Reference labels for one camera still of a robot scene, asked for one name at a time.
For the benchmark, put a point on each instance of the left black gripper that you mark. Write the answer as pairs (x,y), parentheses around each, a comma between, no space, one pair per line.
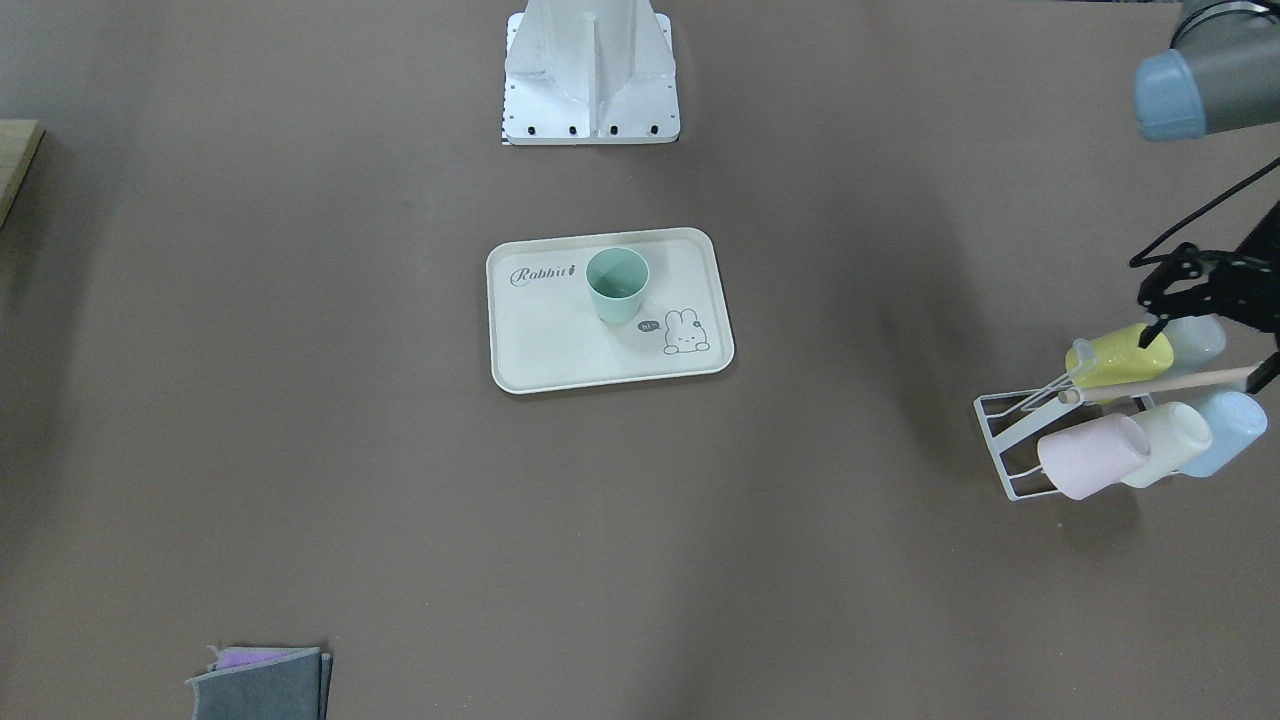
(1252,297)

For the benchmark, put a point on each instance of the green cup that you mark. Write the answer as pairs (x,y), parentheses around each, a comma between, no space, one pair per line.
(617,279)

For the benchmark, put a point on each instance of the cream rabbit tray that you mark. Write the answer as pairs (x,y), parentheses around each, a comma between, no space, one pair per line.
(544,332)

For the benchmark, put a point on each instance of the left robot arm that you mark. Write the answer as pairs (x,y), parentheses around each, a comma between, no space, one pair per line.
(1219,73)

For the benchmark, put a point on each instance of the grey-white cup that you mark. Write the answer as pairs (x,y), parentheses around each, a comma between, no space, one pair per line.
(1195,341)

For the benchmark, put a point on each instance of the light blue cup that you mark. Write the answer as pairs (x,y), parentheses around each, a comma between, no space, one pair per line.
(1236,421)

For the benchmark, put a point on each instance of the yellow cup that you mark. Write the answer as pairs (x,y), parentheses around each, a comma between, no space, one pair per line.
(1116,358)

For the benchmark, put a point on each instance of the cream cup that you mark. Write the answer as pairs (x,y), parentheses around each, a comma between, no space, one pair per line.
(1177,434)

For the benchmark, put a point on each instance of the pink cup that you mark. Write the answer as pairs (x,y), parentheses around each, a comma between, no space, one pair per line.
(1088,457)

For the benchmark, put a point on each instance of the grey folded cloth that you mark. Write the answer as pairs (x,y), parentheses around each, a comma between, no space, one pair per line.
(263,683)

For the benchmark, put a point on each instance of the wooden cutting board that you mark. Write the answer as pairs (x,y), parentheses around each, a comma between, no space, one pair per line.
(20,139)

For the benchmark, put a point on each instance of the white wire cup rack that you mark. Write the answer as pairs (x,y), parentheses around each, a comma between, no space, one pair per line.
(1011,423)

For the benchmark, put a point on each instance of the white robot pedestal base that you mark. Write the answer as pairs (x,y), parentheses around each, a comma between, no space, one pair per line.
(589,73)

